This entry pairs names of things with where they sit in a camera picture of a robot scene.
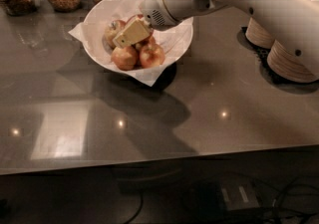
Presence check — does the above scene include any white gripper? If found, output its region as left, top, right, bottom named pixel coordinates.
left=113, top=0, right=180, bottom=48

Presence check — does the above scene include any red top apple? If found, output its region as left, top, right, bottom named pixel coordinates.
left=125, top=15, right=154, bottom=44

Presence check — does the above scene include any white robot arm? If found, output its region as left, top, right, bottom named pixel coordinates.
left=114, top=0, right=319, bottom=76

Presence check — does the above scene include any yellow-green left apple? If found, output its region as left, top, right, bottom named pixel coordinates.
left=104, top=20, right=126, bottom=49

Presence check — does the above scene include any white bowl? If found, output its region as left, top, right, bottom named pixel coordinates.
left=81, top=0, right=194, bottom=76

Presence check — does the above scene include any front left apple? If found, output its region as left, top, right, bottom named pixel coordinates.
left=111, top=46, right=139, bottom=71

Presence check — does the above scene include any front right apple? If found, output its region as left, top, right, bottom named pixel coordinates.
left=140, top=43, right=165, bottom=69

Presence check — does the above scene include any rear paper bowl stack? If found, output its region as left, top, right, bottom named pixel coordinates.
left=245, top=18, right=275, bottom=49

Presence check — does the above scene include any paper bowl stack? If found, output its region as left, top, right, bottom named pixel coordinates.
left=245, top=18, right=275, bottom=49
left=267, top=40, right=318, bottom=83

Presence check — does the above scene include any front paper bowl stack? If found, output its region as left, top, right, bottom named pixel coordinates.
left=267, top=40, right=318, bottom=83

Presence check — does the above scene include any white paper liner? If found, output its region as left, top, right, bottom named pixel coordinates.
left=68, top=0, right=194, bottom=88

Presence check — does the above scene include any black rubber mat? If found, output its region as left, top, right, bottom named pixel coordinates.
left=245, top=37, right=318, bottom=85

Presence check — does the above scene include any black power box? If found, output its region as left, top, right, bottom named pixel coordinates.
left=193, top=179, right=262, bottom=214

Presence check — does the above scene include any black cable on floor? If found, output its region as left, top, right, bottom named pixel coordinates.
left=123, top=176, right=319, bottom=224

